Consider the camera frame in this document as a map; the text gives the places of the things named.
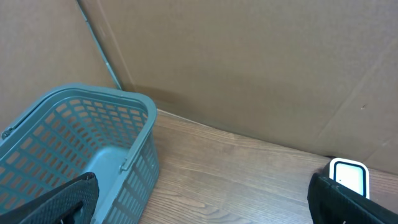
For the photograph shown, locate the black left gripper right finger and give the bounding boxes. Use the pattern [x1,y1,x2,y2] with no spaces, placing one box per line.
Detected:
[307,173,397,224]

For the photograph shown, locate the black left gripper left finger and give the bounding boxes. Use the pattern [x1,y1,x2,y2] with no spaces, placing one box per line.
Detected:
[1,172,100,224]

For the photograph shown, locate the white barcode scanner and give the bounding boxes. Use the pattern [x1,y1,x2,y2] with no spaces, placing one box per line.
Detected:
[322,157,370,199]

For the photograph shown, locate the grey plastic shopping basket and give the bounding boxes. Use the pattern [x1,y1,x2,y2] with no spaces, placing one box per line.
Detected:
[1,84,159,223]

